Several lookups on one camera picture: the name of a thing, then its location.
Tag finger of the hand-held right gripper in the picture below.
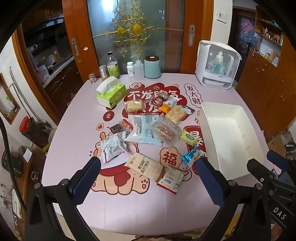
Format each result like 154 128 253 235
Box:
246 158 279 185
266 150 291 172

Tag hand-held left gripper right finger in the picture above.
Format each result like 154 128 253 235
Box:
196 158 275 241

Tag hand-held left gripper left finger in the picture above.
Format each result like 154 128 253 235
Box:
24 156 102 241

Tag blue white candy packet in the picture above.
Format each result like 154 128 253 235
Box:
181 148 205 168

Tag white red-edged snack packet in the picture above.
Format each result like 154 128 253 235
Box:
157 166 186 194

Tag white grey snack packet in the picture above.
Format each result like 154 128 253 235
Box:
99 131 129 164

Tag yellow green snack packet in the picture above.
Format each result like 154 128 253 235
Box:
179 128 200 146

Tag white plastic bin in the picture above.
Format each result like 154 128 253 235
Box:
198 101 266 181

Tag dark snack packet red strip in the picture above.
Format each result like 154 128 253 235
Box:
109 119 134 135

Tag beige cracker packet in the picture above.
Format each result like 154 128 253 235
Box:
124 152 166 182

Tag clear packet of brown biscuits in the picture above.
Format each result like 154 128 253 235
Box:
154 116 183 149

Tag light blue snack packet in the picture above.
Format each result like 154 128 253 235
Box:
125 115 166 146

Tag clear packet of white crackers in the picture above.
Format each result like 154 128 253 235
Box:
165 105 187 123

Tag clear packet of yellow cakes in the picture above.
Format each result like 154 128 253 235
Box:
124 99 146 114

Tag orange snack packet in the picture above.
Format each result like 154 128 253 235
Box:
158 103 173 114

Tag red round snack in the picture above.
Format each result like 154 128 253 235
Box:
151 96 164 107

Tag cardboard box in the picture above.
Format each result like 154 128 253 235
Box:
267 131 293 158

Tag red-lidded jar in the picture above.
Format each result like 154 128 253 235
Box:
19 116 50 150

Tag wooden cabinet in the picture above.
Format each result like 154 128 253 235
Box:
237 5 296 139

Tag green tissue box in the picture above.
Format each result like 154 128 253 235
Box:
96 76 127 109

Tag metal can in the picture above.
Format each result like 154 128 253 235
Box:
99 65 110 82

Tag white bottle teal label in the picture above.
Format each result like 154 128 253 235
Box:
214 52 225 72

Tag glass bottle green label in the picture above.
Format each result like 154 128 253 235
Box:
106 52 120 80

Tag white pill bottle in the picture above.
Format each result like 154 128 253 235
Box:
126 61 135 77

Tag white squeeze bottle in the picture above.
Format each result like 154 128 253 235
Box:
130 55 145 80

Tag white countertop storage cabinet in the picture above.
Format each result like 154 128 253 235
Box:
195 40 242 90

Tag teal canister brown lid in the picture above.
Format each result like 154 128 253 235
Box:
144 56 162 79

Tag wooden framed glass door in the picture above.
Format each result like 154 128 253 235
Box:
62 0 213 80

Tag gold door ornament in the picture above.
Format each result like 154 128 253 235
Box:
92 0 185 58

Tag wooden picture frame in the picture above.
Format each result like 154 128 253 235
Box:
0 73 21 126

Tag metal door handle plate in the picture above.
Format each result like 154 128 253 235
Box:
188 24 195 46
71 38 79 57

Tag white wall switch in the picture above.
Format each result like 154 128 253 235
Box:
216 10 228 24

